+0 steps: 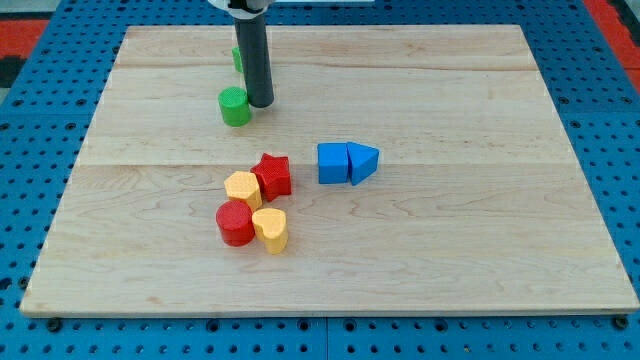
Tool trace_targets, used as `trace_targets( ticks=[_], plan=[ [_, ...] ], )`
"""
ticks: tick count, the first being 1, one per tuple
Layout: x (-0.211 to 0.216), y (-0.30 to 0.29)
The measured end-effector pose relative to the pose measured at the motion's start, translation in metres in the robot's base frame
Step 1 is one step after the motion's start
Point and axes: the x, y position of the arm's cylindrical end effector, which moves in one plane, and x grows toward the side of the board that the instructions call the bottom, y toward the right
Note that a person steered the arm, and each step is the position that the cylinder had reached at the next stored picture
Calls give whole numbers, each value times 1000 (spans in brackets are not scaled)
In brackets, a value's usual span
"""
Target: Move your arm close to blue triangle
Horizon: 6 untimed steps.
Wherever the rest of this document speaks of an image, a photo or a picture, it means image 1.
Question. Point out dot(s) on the blue cube block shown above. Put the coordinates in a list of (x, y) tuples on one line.
[(333, 163)]

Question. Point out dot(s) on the yellow heart block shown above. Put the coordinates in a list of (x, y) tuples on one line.
[(271, 227)]

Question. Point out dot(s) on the red cylinder block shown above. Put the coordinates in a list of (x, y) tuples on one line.
[(234, 220)]

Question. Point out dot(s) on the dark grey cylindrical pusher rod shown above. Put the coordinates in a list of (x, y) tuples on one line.
[(253, 45)]

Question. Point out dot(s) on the red star block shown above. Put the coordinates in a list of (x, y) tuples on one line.
[(273, 175)]

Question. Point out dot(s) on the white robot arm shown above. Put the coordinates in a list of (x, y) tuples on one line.
[(242, 9)]

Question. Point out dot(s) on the green cylinder block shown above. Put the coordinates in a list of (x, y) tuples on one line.
[(234, 106)]

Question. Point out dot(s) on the blue triangle block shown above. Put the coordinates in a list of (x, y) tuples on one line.
[(363, 161)]

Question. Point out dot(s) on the yellow hexagon block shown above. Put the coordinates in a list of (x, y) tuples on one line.
[(243, 186)]

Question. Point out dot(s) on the green block behind rod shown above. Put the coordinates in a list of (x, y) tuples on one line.
[(237, 59)]

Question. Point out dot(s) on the light wooden board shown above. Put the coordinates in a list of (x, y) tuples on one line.
[(478, 207)]

